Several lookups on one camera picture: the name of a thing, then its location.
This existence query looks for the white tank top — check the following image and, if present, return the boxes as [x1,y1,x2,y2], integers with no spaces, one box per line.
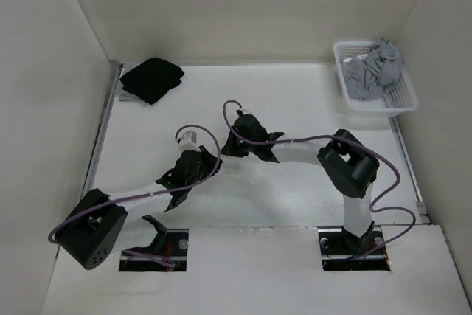
[216,156,271,191]

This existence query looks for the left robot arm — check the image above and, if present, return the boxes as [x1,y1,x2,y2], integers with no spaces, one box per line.
[49,146,222,270]

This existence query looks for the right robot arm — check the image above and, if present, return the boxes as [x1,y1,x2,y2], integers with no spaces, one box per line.
[221,114,380,253]

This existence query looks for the folded black tank top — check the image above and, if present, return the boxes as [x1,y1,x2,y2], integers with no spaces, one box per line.
[120,57,184,105]

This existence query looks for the grey tank top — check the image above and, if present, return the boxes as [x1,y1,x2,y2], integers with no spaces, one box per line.
[342,38,403,101]

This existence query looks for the white plastic basket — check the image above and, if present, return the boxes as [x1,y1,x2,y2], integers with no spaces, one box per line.
[333,38,418,118]

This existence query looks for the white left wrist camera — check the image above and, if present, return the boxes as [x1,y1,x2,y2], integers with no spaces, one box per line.
[176,130,199,151]

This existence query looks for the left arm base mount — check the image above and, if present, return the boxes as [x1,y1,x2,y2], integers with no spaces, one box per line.
[119,215,190,273]

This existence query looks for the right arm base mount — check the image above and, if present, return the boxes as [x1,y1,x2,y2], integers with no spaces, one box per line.
[318,226,390,271]

